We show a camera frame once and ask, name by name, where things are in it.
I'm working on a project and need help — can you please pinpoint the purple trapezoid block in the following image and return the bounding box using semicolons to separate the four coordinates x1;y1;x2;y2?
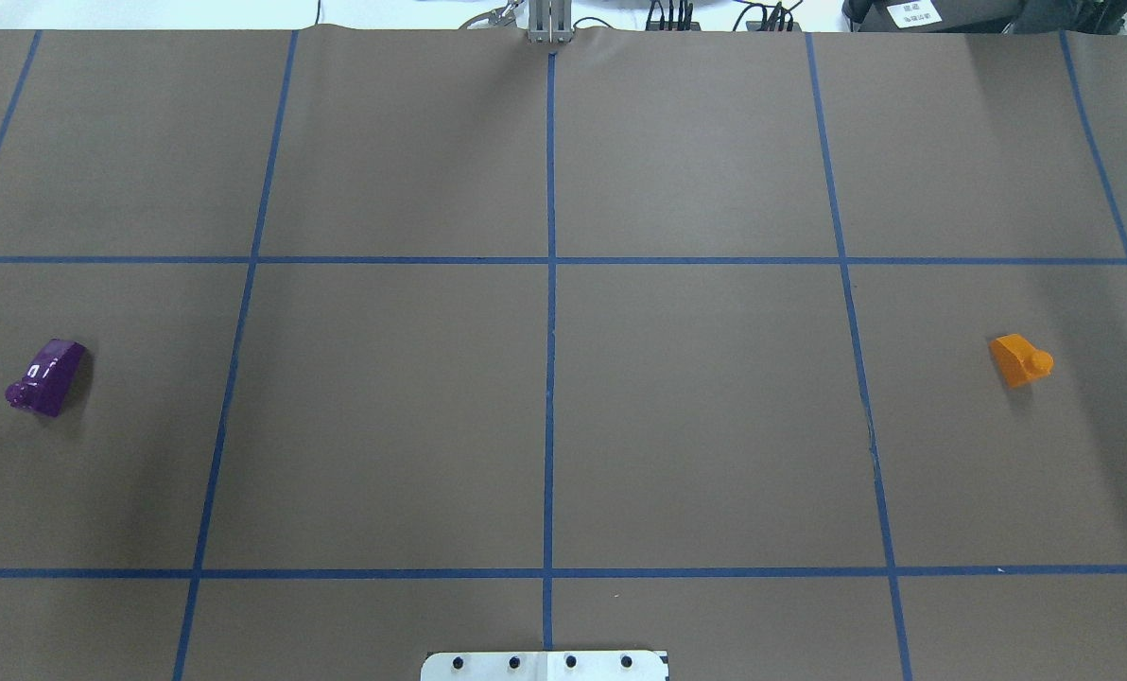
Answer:
3;338;87;418

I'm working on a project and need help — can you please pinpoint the grey aluminium camera post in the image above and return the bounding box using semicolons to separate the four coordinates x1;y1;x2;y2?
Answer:
524;0;575;44

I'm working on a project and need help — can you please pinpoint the orange trapezoid block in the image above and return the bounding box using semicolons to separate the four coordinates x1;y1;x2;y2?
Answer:
987;335;1055;391

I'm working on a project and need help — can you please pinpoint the white metal base plate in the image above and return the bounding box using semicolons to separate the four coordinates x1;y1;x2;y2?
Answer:
420;651;669;680

